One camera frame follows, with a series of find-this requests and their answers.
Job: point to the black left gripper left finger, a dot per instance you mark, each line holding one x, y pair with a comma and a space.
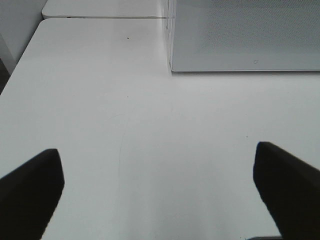
29, 196

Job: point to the white microwave door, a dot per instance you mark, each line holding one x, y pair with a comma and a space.
243, 35

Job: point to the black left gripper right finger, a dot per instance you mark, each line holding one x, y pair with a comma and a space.
290, 190

